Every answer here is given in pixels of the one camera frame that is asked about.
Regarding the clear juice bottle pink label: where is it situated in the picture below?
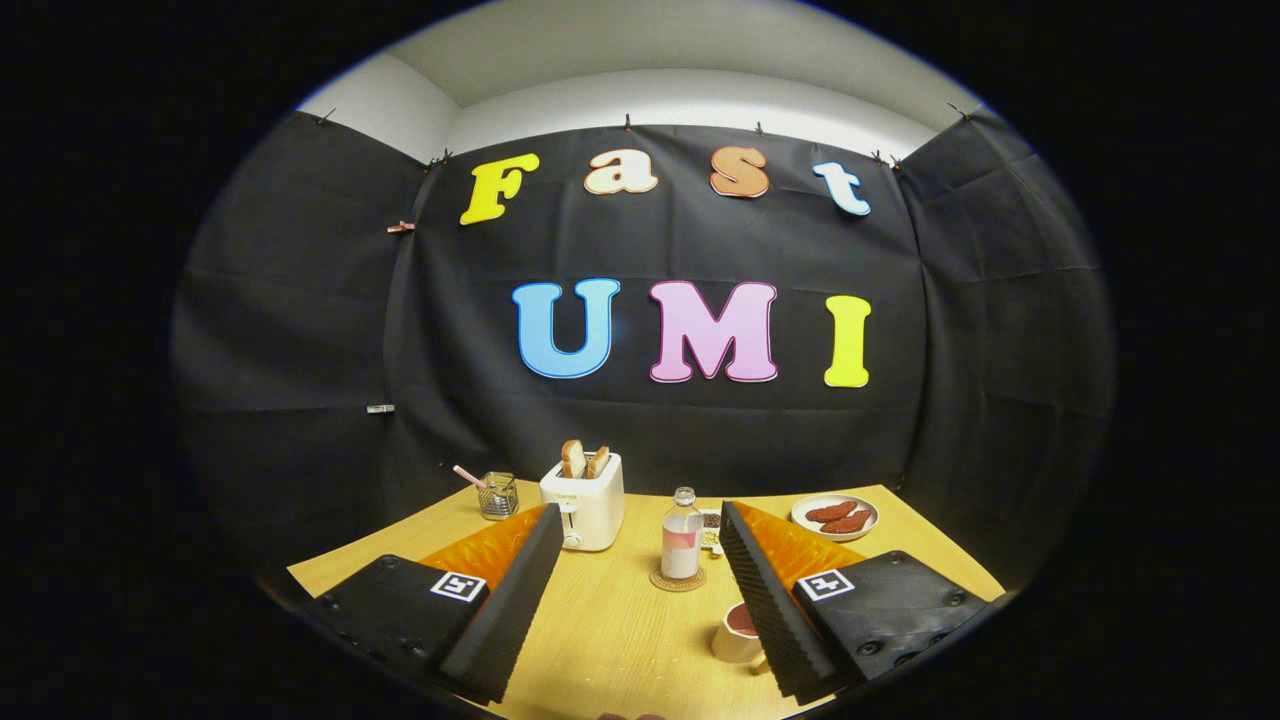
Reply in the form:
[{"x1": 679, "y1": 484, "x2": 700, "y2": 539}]
[{"x1": 660, "y1": 487, "x2": 705, "y2": 581}]

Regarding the black backdrop cloth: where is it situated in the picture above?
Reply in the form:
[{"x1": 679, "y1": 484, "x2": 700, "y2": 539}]
[{"x1": 170, "y1": 95, "x2": 1116, "y2": 621}]

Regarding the wooden table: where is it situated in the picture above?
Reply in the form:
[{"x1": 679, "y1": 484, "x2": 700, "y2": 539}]
[{"x1": 287, "y1": 478, "x2": 1006, "y2": 720}]

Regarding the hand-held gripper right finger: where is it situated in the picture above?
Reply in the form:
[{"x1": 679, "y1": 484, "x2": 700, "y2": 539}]
[{"x1": 718, "y1": 500, "x2": 1001, "y2": 702}]

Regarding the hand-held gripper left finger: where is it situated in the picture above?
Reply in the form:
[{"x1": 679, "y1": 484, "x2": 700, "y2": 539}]
[{"x1": 300, "y1": 502, "x2": 567, "y2": 706}]

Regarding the wire mesh holder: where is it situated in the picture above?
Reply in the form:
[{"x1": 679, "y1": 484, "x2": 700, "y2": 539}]
[{"x1": 476, "y1": 472, "x2": 520, "y2": 521}]

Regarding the white round plate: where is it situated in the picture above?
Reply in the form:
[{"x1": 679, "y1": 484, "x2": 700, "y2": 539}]
[{"x1": 790, "y1": 494, "x2": 880, "y2": 543}]

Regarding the cream cup with wooden handle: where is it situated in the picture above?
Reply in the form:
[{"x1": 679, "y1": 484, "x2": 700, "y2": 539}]
[{"x1": 711, "y1": 601, "x2": 771, "y2": 673}]

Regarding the white toaster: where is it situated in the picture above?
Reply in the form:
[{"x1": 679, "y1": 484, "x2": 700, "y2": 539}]
[{"x1": 539, "y1": 453, "x2": 626, "y2": 553}]

